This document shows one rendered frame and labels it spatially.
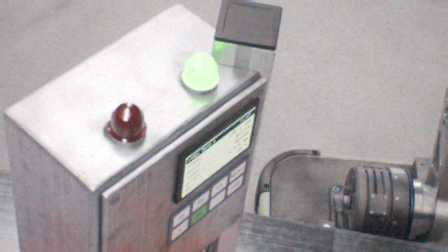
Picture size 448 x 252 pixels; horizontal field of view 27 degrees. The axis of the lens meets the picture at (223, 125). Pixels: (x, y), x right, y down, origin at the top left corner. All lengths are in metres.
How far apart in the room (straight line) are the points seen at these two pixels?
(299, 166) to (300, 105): 0.48
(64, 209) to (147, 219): 0.06
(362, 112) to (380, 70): 0.19
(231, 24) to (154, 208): 0.14
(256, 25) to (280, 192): 1.51
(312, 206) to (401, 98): 0.72
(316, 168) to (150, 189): 1.60
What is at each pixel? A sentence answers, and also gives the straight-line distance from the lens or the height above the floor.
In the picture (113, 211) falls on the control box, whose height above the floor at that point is 1.45.
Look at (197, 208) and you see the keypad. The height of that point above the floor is 1.37.
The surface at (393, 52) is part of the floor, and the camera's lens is 2.91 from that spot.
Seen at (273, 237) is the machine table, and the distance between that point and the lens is 1.37.
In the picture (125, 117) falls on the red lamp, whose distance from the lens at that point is 0.60.
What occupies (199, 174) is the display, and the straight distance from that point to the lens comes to 0.67.
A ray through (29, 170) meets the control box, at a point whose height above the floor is 1.43.
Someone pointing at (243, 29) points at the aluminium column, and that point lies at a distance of 0.67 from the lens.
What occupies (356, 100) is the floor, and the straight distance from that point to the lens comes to 2.73.
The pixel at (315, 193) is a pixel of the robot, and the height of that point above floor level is 0.24.
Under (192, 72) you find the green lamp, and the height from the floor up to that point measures 1.49.
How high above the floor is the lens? 1.95
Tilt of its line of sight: 49 degrees down
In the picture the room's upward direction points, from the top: 9 degrees clockwise
